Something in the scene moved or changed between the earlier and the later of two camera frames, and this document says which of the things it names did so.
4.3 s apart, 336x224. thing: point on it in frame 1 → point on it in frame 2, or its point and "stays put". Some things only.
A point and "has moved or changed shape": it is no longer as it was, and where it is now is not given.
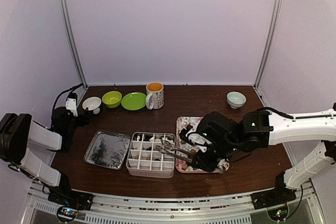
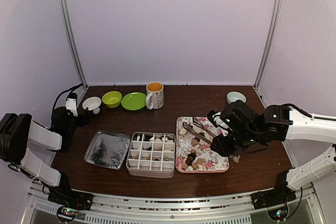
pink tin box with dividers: (145, 161) stays put
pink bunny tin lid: (108, 149) stays put
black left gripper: (82, 122) stays put
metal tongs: (185, 155) has moved or changed shape
